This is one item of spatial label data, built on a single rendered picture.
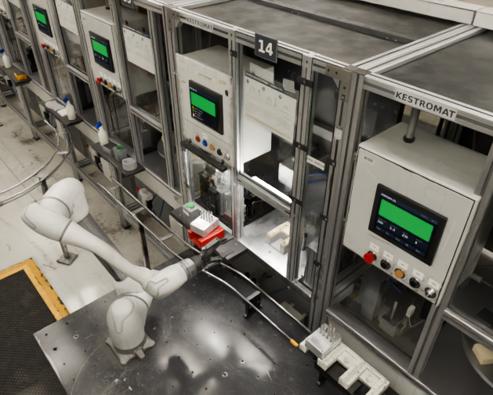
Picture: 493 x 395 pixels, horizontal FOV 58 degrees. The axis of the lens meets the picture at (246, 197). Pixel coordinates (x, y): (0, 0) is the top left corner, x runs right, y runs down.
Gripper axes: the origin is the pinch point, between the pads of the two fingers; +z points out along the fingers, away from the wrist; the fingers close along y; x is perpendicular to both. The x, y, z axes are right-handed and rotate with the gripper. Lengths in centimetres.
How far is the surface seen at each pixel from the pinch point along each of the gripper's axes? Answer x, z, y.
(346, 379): -73, 2, -25
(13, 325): 130, -88, -111
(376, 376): -80, 13, -26
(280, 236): 3.4, 39.2, -19.2
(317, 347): -57, 2, -20
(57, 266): 166, -42, -112
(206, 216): 31.4, 10.8, -7.3
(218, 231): 25.7, 13.9, -15.9
